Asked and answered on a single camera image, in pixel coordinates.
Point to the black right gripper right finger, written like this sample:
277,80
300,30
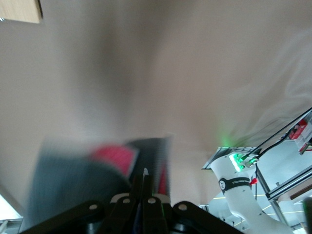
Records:
165,219

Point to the red tag on right arm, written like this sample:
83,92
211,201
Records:
254,181

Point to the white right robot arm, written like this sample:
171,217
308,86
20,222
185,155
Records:
243,209

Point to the aluminium profile frame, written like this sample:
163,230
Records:
290,186

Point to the red textured panel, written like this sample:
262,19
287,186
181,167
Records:
112,156

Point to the wooden cutting board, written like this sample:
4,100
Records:
19,9

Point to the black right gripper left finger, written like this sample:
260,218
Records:
117,219

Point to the dark grey microfibre cloth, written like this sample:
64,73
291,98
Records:
73,175

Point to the red and white box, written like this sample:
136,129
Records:
302,132

